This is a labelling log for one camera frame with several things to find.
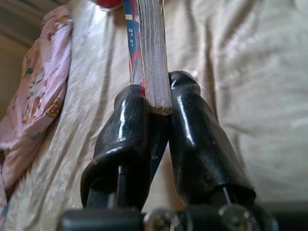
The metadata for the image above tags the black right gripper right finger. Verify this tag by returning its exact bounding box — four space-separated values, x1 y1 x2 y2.
168 71 256 208

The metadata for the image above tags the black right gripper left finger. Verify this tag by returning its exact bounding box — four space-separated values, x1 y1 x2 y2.
80 85 152 209

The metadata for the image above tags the colourful pink blue book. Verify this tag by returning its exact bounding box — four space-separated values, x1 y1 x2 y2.
122 0 173 185

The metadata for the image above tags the bed with beige floral sheet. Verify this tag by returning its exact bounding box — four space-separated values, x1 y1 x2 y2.
0 0 308 231

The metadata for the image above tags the pink cartoon print blanket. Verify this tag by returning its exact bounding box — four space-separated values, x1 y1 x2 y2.
0 4 74 217

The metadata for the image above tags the red white blue star bolster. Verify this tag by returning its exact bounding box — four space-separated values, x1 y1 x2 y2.
95 0 121 10

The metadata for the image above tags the grey pleated curtain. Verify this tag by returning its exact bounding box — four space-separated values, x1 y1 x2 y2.
0 0 63 49

